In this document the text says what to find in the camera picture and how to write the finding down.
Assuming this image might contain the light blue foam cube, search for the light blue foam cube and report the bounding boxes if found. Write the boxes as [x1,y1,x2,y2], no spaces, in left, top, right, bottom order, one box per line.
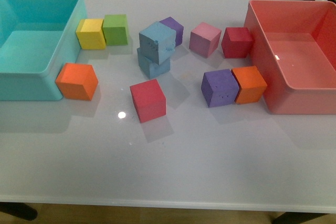
[137,48,171,79]
[139,22,176,65]

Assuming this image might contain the green foam cube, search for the green foam cube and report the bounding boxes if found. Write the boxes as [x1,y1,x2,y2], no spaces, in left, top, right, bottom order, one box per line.
[102,14,129,46]

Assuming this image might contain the pink foam cube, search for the pink foam cube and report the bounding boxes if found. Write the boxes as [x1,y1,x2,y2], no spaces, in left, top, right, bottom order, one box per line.
[189,22,222,58]

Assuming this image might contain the yellow foam cube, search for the yellow foam cube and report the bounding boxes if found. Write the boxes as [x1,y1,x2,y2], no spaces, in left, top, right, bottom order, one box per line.
[76,18,106,50]

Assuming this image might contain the pink plastic bin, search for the pink plastic bin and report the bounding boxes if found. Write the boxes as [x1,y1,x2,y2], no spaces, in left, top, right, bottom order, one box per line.
[244,0,335,114]

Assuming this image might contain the red foam cube front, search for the red foam cube front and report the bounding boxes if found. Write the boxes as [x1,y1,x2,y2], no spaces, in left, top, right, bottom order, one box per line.
[130,79,166,123]

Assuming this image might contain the dark red foam cube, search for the dark red foam cube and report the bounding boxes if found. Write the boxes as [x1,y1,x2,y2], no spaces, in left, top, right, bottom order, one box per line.
[221,27,254,59]

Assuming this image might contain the purple foam cube far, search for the purple foam cube far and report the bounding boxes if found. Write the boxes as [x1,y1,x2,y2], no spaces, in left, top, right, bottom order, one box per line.
[160,17,184,47]

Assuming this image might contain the orange foam cube right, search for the orange foam cube right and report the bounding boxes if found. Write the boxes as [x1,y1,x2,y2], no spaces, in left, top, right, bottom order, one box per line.
[231,66,267,104]

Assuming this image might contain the orange foam cube left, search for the orange foam cube left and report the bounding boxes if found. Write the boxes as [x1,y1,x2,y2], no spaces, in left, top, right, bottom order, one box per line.
[55,63,98,101]

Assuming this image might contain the purple foam cube near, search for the purple foam cube near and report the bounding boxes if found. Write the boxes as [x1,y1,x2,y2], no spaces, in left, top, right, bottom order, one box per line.
[201,69,239,108]

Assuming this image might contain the orange foam cube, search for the orange foam cube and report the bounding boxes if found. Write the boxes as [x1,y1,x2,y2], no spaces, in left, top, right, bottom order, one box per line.
[231,66,267,104]
[55,63,98,101]

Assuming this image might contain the cyan plastic bin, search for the cyan plastic bin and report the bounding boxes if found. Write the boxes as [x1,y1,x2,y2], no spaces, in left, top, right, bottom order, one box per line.
[1,0,87,101]

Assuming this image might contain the purple foam cube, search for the purple foam cube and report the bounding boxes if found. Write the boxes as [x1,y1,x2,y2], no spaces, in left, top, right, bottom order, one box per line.
[160,17,184,47]
[201,69,239,108]

